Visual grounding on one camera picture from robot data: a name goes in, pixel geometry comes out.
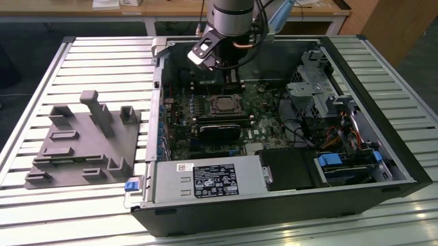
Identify black CPU socket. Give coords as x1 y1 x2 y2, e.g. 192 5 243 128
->
208 93 244 115

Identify pale blue teach pendant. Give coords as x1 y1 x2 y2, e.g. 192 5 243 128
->
267 0 295 34

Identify silver metal drive cage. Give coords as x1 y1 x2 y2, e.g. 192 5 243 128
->
285 50 356 119

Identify black graphics card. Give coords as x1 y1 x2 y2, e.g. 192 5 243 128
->
196 122 241 140

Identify green motherboard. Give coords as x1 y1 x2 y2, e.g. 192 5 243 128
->
161 81 285 159

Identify silver chipset heatsink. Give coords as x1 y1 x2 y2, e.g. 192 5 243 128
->
244 142 264 155

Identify white cardboard box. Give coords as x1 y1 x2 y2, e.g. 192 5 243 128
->
92 0 121 11

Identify black plastic fan shroud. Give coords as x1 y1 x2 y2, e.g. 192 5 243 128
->
255 148 323 192

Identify brown wooden cabinet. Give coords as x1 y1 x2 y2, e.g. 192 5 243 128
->
337 0 438 68

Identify hard disk in blue carrier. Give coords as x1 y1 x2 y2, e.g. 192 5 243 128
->
315 151 376 184

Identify grey power supply unit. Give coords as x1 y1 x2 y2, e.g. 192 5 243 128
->
149 155 271 203

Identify blue case latch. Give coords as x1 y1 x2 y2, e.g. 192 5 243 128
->
124 179 142 192

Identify grey plastic parts rack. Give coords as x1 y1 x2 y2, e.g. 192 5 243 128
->
24 90 142 190

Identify black open PC case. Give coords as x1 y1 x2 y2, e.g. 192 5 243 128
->
129 34 432 238

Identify white and silver wrist camera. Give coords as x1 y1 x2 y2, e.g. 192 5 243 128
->
186 30 221 71

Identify black camera cable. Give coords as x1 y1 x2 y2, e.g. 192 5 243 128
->
217 0 271 70

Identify wooden desk with white frame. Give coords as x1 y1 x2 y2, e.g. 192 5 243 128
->
0 0 352 36

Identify orange and yellow wire bundle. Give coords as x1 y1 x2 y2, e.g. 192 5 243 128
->
319 111 364 154

